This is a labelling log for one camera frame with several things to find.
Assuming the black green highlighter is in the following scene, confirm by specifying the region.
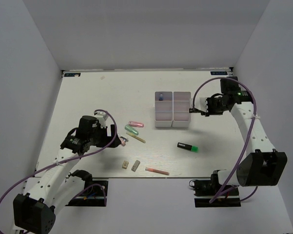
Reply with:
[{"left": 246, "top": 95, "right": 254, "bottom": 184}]
[{"left": 177, "top": 142, "right": 199, "bottom": 153}]

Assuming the grey eraser block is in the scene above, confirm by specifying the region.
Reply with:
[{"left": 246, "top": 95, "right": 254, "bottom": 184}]
[{"left": 131, "top": 160, "right": 140, "bottom": 172}]

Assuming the left blue table label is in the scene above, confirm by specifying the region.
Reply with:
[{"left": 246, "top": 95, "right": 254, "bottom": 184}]
[{"left": 64, "top": 73, "right": 81, "bottom": 77}]

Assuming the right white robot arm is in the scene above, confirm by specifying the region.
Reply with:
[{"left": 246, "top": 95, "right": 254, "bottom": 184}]
[{"left": 205, "top": 78, "right": 288, "bottom": 195}]

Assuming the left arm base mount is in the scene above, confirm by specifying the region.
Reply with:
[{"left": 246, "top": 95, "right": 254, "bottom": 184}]
[{"left": 66, "top": 180, "right": 109, "bottom": 207}]

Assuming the orange marker pen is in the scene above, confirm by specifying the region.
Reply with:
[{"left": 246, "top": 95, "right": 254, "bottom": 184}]
[{"left": 145, "top": 167, "right": 170, "bottom": 176}]

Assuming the left white organizer bin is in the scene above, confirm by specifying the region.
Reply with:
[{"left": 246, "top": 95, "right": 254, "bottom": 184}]
[{"left": 155, "top": 91, "right": 173, "bottom": 128}]

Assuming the blue table label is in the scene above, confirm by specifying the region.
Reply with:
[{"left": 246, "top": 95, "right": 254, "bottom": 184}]
[
  {"left": 210, "top": 71, "right": 228, "bottom": 76},
  {"left": 64, "top": 73, "right": 81, "bottom": 77}
]

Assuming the black pink highlighter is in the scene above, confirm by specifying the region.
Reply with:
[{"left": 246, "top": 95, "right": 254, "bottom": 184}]
[{"left": 189, "top": 108, "right": 204, "bottom": 113}]

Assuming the pink translucent tube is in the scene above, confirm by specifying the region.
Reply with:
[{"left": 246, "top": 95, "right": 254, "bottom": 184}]
[{"left": 128, "top": 121, "right": 144, "bottom": 128}]

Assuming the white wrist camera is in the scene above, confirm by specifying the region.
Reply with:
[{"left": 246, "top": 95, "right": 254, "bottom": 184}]
[
  {"left": 94, "top": 111, "right": 109, "bottom": 128},
  {"left": 193, "top": 97, "right": 208, "bottom": 115}
]

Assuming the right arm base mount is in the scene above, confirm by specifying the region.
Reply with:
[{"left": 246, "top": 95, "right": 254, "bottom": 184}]
[{"left": 189, "top": 179, "right": 241, "bottom": 208}]

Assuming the yellow marker pen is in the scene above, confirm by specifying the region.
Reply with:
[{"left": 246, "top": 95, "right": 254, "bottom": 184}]
[{"left": 126, "top": 132, "right": 146, "bottom": 143}]

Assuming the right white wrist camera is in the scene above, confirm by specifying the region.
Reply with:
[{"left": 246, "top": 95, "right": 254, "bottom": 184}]
[{"left": 193, "top": 97, "right": 208, "bottom": 115}]

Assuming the right white organizer bin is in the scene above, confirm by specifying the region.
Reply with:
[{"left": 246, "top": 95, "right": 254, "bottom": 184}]
[{"left": 172, "top": 92, "right": 191, "bottom": 128}]

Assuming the white organizer bin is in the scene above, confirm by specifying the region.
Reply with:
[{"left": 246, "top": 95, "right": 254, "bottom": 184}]
[
  {"left": 172, "top": 92, "right": 191, "bottom": 128},
  {"left": 155, "top": 91, "right": 173, "bottom": 128}
]

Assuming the tan small eraser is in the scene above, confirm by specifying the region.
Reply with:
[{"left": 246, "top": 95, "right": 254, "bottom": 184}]
[{"left": 122, "top": 161, "right": 129, "bottom": 169}]

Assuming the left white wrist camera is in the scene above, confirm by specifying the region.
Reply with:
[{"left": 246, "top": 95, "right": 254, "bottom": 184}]
[{"left": 94, "top": 111, "right": 109, "bottom": 128}]

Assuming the purple cable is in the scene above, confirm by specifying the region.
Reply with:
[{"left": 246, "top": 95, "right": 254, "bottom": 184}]
[
  {"left": 0, "top": 109, "right": 119, "bottom": 234},
  {"left": 191, "top": 77, "right": 259, "bottom": 203}
]

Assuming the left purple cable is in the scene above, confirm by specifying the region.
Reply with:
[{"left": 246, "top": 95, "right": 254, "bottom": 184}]
[{"left": 0, "top": 109, "right": 119, "bottom": 234}]

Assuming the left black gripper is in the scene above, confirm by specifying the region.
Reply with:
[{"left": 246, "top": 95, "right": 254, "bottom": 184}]
[{"left": 89, "top": 124, "right": 121, "bottom": 148}]

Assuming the right blue table label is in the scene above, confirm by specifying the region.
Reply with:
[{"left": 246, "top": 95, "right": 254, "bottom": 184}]
[{"left": 210, "top": 71, "right": 228, "bottom": 76}]

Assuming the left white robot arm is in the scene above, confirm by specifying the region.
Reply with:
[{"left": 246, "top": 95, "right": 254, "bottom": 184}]
[{"left": 13, "top": 110, "right": 121, "bottom": 234}]

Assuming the green translucent tube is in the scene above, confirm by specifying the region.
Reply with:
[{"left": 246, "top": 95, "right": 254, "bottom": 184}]
[{"left": 124, "top": 124, "right": 139, "bottom": 136}]

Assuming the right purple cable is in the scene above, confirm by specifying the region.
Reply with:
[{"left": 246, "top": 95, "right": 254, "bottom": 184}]
[{"left": 191, "top": 77, "right": 259, "bottom": 203}]

